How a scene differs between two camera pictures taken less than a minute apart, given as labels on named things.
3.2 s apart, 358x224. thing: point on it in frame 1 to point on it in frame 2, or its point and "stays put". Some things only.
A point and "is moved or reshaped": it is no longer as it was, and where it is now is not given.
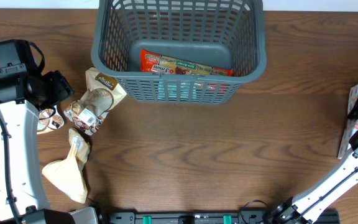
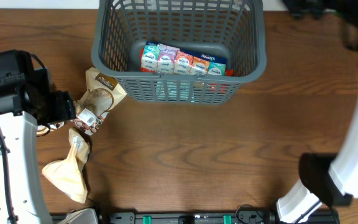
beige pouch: x=67 y=175 stays put
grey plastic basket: x=180 y=51 stays put
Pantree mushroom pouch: x=88 y=113 stays put
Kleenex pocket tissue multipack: x=352 y=124 is moved or reshaped
